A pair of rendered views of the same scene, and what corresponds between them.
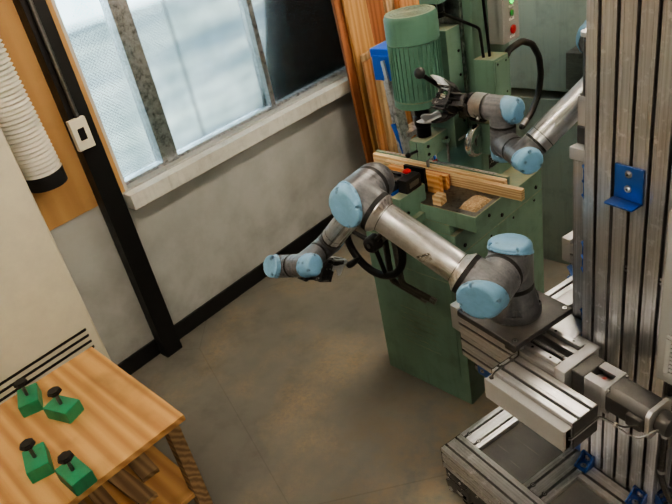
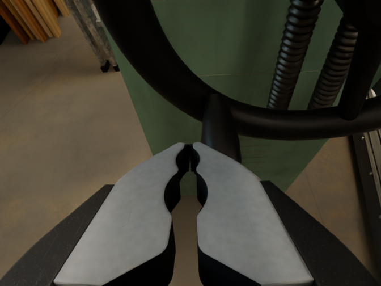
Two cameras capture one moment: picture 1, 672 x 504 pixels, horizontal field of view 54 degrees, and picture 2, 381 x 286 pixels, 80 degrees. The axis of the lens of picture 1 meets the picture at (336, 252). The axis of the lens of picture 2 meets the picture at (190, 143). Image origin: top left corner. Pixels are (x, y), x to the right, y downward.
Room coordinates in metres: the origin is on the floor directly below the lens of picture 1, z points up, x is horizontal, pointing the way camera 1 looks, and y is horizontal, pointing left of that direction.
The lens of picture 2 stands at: (1.96, 0.02, 0.85)
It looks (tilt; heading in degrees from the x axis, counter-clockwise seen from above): 57 degrees down; 313
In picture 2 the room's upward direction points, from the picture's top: 5 degrees counter-clockwise
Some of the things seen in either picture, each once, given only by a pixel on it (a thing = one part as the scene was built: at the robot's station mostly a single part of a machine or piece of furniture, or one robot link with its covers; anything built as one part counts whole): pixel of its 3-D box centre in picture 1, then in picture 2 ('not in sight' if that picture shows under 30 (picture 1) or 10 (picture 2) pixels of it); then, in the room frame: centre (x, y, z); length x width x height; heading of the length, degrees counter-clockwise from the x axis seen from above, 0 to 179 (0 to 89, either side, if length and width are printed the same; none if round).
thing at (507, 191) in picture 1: (448, 178); not in sight; (2.11, -0.45, 0.92); 0.60 x 0.02 x 0.04; 39
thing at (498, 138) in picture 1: (505, 143); not in sight; (1.75, -0.55, 1.18); 0.11 x 0.08 x 0.11; 6
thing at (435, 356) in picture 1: (460, 282); (225, 70); (2.26, -0.49, 0.35); 0.58 x 0.45 x 0.71; 129
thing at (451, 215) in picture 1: (415, 199); not in sight; (2.10, -0.32, 0.87); 0.61 x 0.30 x 0.06; 39
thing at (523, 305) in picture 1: (512, 294); not in sight; (1.44, -0.45, 0.87); 0.15 x 0.15 x 0.10
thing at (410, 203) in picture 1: (398, 198); not in sight; (2.05, -0.26, 0.91); 0.15 x 0.14 x 0.09; 39
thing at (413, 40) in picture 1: (415, 58); not in sight; (2.18, -0.40, 1.35); 0.18 x 0.18 x 0.31
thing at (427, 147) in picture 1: (429, 145); not in sight; (2.19, -0.41, 1.03); 0.14 x 0.07 x 0.09; 129
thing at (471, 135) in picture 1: (476, 140); not in sight; (2.16, -0.58, 1.02); 0.12 x 0.03 x 0.12; 129
